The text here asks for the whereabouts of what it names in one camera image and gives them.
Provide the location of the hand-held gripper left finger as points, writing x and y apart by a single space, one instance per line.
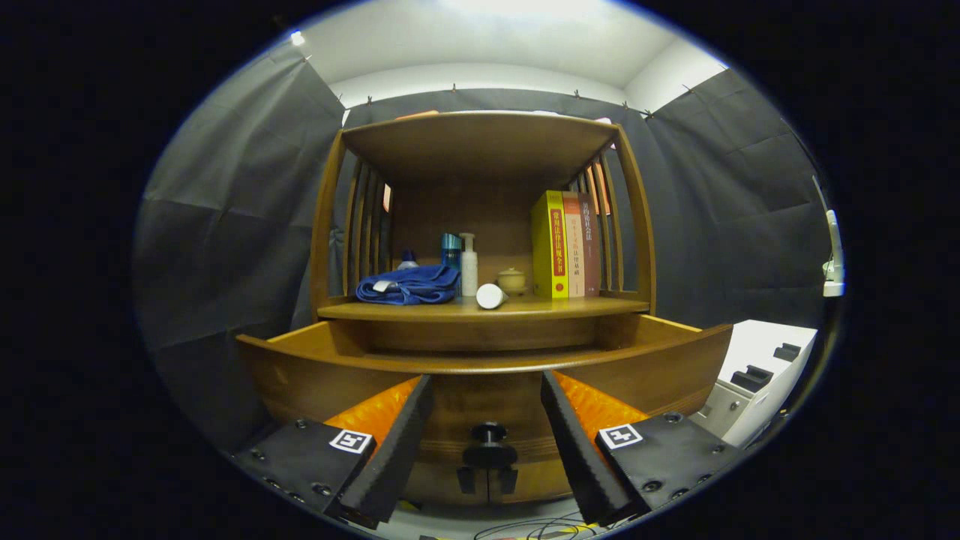
390 457

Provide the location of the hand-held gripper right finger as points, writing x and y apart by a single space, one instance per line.
581 457

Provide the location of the wooden drawer with black knob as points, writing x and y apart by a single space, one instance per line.
300 375

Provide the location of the white cosmetic tube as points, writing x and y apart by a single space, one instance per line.
491 296

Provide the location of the wooden cabinet door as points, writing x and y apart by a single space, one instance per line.
540 480
435 484

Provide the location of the wooden countertop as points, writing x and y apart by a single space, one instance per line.
555 306

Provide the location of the brown wooden cabinet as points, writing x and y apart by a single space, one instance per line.
480 150

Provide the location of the folded blue towel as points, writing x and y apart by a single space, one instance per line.
409 285

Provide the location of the small black holder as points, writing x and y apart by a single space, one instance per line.
751 379
787 352

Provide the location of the yellow lidded teacup with saucer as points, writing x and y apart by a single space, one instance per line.
514 281

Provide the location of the small white blue-capped bottle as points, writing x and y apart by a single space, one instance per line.
408 262

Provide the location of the maroon book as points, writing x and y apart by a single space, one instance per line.
591 255

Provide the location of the white pump bottle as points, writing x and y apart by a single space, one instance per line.
469 270

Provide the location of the cream and orange book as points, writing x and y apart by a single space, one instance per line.
574 247

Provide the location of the thick yellow book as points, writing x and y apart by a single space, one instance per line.
549 247

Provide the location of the teal cosmetic bottle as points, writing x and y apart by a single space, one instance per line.
450 251

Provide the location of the white stand device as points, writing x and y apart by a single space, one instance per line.
832 277

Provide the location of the ceiling light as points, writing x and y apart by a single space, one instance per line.
298 37

